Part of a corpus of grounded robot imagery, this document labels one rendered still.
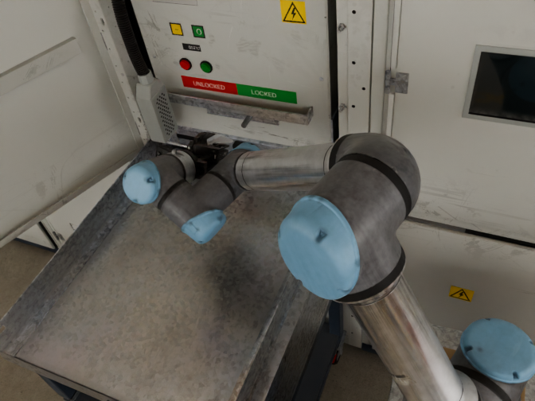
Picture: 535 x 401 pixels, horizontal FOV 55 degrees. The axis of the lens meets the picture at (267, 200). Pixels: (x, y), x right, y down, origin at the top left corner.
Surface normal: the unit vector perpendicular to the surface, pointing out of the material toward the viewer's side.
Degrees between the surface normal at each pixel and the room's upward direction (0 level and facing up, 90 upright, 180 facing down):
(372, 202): 35
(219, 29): 90
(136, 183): 60
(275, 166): 54
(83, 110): 90
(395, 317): 65
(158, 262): 0
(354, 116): 90
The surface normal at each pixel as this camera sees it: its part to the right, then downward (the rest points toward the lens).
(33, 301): 0.92, 0.21
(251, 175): -0.78, 0.26
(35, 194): 0.71, 0.46
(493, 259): -0.38, 0.71
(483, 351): -0.04, -0.73
